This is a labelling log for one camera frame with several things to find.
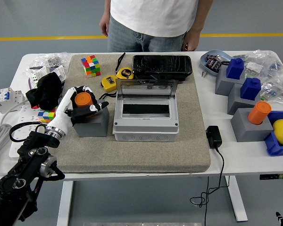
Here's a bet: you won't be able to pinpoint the person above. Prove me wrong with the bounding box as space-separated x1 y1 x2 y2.
99 0 214 53

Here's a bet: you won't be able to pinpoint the white power strip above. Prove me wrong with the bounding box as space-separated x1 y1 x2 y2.
8 103 49 161

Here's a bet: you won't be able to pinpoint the small colourful puzzle cube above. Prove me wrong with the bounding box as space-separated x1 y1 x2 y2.
37 107 58 123

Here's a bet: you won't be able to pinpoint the grey block holder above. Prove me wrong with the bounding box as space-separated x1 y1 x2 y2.
227 82 262 115
215 65 246 96
230 107 274 143

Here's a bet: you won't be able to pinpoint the grey electrical box with lid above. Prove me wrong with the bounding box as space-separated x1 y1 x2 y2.
112 79 180 142

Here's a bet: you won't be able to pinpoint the blue block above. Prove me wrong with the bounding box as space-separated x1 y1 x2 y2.
226 57 245 80
240 77 261 101

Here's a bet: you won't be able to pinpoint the table control panel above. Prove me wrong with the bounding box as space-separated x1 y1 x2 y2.
259 173 283 181

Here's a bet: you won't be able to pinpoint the grey block with round hole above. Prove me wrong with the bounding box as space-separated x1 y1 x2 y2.
72 107 110 137

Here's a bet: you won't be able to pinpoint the white printed packaging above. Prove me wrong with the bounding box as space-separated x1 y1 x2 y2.
28 65 67 89

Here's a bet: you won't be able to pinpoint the yellow tape measure marked 5m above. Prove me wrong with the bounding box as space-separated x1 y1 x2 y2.
114 52 135 80

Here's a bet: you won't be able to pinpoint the black cloth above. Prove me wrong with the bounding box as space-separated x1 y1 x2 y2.
25 72 63 111

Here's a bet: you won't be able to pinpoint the white circuit breaker blue switches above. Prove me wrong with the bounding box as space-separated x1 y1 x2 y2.
0 87 23 114

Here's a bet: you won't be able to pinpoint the white table leg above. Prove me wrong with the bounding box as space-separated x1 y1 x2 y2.
56 180 74 226
224 175 248 222

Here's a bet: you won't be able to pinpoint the clear bags of small parts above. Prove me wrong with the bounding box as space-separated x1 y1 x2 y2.
233 49 283 104

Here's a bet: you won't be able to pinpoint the blue-grey dish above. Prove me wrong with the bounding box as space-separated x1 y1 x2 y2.
200 49 233 76

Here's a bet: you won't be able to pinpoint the orange cylinder battery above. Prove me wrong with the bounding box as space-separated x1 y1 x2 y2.
74 92 94 109
247 101 272 125

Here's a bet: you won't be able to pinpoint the clear bags of metal parts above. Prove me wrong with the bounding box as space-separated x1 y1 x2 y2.
22 51 73 76

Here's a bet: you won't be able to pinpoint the grey-brown mat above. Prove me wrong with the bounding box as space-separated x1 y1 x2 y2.
44 53 212 174

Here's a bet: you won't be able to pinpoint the large colourful puzzle cube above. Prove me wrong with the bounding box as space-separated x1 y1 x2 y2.
80 55 102 78

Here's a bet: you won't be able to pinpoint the black adapter cord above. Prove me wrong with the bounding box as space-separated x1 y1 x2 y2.
190 145 231 226

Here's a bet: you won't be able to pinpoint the yellow tape measure with sticker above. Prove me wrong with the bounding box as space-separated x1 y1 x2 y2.
98 74 119 101

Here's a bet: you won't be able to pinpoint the person's right hand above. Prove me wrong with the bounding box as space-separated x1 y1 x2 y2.
99 17 109 37

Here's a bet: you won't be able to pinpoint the black glossy enclosure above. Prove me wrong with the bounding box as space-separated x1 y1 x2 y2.
132 55 193 82

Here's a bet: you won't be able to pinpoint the dark purple circuit board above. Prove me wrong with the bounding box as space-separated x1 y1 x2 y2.
204 54 218 69
214 58 231 72

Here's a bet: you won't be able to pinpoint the blue plastic bin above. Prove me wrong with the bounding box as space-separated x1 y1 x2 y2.
263 110 283 156

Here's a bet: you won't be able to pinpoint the person's left hand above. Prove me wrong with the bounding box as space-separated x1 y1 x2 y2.
183 28 201 52

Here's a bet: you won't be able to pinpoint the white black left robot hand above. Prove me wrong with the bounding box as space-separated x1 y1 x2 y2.
45 86 109 135

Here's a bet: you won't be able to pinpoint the black power adapter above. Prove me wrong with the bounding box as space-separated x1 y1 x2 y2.
206 125 223 149

